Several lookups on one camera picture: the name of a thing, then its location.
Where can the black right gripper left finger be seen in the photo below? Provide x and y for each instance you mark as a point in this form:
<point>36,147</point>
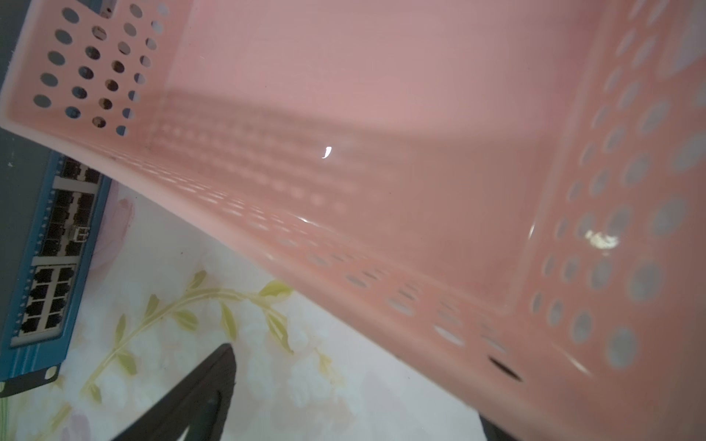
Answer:
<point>196,408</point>

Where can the pink perforated plastic basket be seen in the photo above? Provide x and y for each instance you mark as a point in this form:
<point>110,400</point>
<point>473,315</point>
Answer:
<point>508,195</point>

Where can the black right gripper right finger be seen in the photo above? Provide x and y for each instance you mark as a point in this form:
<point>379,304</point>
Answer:
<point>493,432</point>

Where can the blue network switch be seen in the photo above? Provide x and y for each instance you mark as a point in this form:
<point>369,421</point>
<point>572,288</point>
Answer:
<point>38,315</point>

